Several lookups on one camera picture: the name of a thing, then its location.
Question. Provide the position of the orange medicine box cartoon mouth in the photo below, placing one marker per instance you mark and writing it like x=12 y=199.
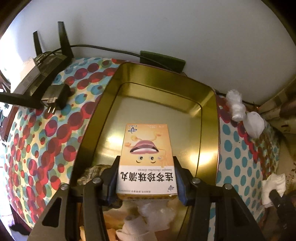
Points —
x=146 y=167

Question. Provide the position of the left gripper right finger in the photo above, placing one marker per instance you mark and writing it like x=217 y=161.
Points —
x=195 y=194

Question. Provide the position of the white crumpled tissue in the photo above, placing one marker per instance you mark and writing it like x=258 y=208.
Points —
x=273 y=182

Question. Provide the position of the small white crinkled wrap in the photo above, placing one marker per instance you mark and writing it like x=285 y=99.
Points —
x=235 y=104

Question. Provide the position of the polka dot bed sheet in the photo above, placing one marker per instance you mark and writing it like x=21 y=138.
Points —
x=42 y=147

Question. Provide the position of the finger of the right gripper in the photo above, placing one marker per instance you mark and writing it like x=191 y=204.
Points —
x=285 y=208

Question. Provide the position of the orange plush toy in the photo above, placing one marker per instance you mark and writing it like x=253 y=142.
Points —
x=111 y=233

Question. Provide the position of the white towel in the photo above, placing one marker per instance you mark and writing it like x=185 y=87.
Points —
x=135 y=228

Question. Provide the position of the black power adapter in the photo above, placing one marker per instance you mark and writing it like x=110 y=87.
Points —
x=55 y=98

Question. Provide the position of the black wifi router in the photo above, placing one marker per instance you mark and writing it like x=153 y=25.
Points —
x=37 y=74

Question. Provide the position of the white rolled sock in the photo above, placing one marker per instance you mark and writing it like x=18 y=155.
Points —
x=254 y=124

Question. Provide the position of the dark green wall plug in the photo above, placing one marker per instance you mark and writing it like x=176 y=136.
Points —
x=162 y=61

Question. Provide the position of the gold metal tin box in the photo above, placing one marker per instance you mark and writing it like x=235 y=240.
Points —
x=142 y=94

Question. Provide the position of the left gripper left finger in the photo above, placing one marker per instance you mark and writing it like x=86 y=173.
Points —
x=98 y=193

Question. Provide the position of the white crinkled plastic wrap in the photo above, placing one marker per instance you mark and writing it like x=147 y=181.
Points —
x=157 y=214

